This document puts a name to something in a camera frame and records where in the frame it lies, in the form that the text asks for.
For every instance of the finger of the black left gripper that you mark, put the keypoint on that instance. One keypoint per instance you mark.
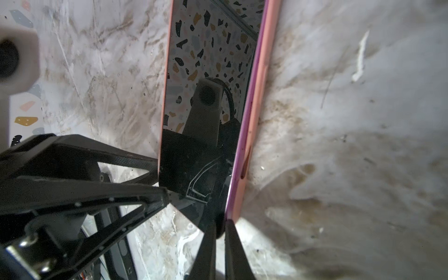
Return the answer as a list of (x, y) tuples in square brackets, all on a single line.
[(72, 157), (34, 193)]

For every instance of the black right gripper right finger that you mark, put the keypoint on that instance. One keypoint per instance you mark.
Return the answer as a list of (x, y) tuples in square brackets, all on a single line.
[(236, 263)]

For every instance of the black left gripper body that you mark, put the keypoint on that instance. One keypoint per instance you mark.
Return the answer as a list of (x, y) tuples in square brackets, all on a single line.
[(47, 244)]

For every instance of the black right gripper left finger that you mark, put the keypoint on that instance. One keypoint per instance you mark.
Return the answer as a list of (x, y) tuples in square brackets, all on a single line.
[(204, 264)]

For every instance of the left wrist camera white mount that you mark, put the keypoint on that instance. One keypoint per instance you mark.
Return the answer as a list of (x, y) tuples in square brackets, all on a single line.
[(20, 67)]

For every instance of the pink phone case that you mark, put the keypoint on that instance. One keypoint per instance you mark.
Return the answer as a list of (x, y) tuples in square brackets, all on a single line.
[(255, 115)]

